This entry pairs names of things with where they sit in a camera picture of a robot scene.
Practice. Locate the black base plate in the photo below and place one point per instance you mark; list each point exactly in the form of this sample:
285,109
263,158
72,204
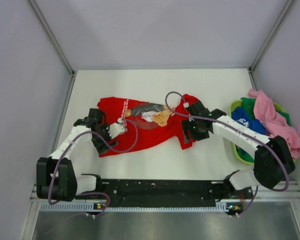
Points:
155,193

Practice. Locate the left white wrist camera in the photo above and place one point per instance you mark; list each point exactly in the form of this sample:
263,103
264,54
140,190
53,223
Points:
117,128

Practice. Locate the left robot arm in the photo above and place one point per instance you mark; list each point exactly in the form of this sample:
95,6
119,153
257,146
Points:
58,176

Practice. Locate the lime green plastic basket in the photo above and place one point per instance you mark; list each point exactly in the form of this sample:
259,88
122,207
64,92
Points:
233,105

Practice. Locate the red t shirt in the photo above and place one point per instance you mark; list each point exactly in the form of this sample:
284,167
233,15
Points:
149,124

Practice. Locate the grey slotted cable duct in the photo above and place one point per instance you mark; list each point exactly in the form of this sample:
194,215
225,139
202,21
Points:
93,207

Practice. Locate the pink t shirt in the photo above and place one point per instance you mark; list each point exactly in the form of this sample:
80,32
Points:
275,124

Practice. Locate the blue t shirt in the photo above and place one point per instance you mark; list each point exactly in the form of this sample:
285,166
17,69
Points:
241,116

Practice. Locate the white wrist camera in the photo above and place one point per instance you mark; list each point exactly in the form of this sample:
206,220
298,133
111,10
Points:
117,128
186,105

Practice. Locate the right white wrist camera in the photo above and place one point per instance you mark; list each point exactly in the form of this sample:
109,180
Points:
186,105

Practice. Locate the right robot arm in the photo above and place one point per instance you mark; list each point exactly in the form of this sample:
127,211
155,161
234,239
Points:
272,163

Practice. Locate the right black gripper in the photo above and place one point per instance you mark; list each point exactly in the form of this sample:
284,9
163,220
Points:
186,125

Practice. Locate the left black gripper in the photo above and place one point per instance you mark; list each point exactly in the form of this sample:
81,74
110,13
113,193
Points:
101,146

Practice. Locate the green t shirt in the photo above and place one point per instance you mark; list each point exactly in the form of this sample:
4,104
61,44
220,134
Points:
247,105

